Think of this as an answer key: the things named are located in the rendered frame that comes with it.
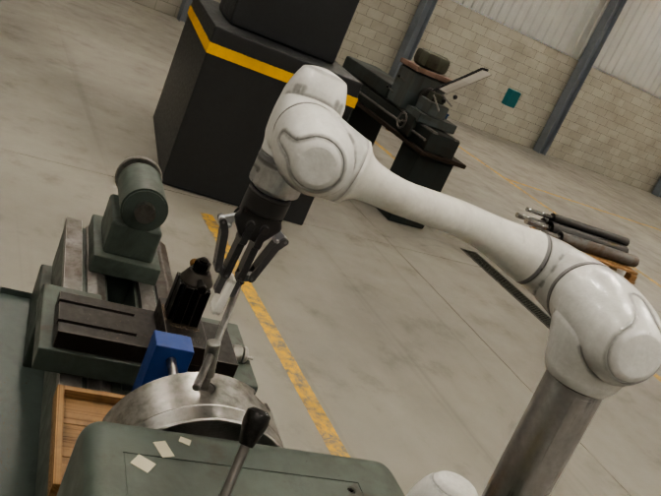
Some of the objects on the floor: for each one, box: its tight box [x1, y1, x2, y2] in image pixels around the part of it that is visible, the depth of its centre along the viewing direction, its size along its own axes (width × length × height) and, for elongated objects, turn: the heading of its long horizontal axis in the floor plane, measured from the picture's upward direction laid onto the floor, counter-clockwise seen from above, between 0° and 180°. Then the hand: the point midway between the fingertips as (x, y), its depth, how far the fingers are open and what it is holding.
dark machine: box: [153, 0, 362, 225], centre depth 640 cm, size 181×122×195 cm
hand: (223, 293), depth 129 cm, fingers closed
